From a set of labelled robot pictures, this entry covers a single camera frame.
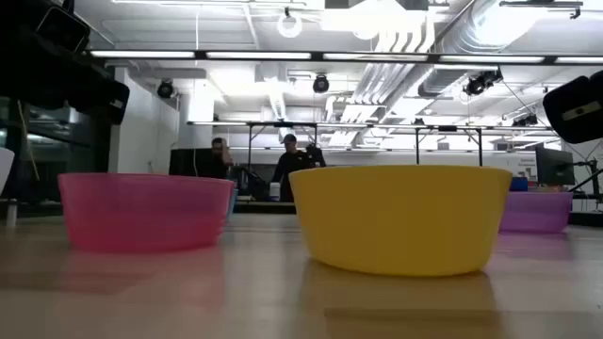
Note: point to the purple translucent plastic bowl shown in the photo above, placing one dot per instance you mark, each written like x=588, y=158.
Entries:
x=537, y=212

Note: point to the pink translucent plastic bowl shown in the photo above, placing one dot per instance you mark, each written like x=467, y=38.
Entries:
x=141, y=212

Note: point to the blue plastic bowl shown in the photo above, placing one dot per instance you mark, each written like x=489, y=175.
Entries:
x=233, y=202

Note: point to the yellow plastic bowl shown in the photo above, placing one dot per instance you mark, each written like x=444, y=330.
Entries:
x=400, y=221

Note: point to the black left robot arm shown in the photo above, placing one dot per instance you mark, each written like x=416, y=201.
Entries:
x=14, y=56

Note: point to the black computer monitor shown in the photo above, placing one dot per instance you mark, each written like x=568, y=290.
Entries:
x=188, y=162
x=553, y=167

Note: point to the blue storage bin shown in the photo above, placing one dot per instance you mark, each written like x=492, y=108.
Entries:
x=518, y=184

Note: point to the black ceiling spotlight cluster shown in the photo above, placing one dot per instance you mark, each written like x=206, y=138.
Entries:
x=483, y=81

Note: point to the person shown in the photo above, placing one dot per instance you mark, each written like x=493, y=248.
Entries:
x=289, y=169
x=220, y=162

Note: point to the white wipes canister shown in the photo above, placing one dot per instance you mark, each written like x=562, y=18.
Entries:
x=274, y=192

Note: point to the black bar with light strips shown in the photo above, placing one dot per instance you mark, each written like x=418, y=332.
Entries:
x=318, y=56

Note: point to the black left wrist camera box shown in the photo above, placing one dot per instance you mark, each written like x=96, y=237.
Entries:
x=63, y=29

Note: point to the silver ceiling ventilation duct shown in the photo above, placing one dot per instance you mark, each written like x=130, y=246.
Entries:
x=471, y=30

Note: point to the black background workstation frame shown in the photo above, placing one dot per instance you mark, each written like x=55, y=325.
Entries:
x=282, y=124

